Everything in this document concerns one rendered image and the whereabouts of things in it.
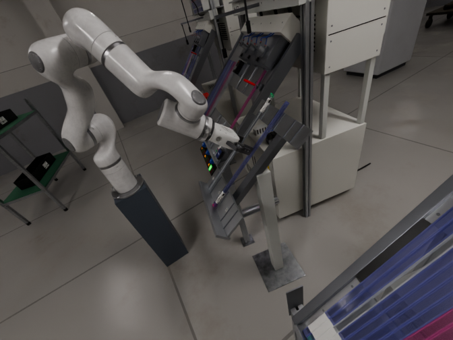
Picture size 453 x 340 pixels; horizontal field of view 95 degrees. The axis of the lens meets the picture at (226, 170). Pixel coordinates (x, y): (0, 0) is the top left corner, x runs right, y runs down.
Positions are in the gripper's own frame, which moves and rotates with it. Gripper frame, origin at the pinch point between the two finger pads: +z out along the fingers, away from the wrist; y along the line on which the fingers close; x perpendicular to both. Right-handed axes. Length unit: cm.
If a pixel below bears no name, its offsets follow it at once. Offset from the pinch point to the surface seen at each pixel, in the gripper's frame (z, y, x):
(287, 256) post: 75, 2, 60
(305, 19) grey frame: 10, 24, -50
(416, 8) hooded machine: 249, 198, -207
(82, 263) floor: -37, 67, 166
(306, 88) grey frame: 28.8, 23.8, -30.5
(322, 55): 31, 30, -47
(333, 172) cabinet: 92, 28, 2
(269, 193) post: 22.1, -2.8, 15.2
